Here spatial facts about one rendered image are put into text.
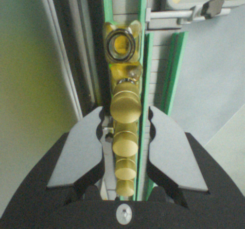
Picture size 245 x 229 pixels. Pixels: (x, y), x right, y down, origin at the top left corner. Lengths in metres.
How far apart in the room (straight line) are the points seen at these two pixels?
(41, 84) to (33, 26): 0.08
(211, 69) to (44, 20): 0.59
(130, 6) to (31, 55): 0.27
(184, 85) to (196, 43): 0.17
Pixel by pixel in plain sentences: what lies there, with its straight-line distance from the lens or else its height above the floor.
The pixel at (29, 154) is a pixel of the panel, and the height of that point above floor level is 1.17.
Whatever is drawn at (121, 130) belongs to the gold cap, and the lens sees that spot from 0.16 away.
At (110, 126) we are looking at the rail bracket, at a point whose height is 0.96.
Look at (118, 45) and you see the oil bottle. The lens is 0.20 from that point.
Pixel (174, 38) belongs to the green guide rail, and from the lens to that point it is 0.37.
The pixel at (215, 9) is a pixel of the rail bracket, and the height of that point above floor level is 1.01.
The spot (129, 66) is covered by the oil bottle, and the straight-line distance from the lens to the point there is 0.19.
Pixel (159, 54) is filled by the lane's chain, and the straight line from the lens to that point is 0.40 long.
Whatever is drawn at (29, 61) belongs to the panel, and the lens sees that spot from 0.21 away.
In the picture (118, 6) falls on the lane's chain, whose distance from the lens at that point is 0.39.
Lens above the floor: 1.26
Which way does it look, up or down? 59 degrees down
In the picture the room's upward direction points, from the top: 176 degrees counter-clockwise
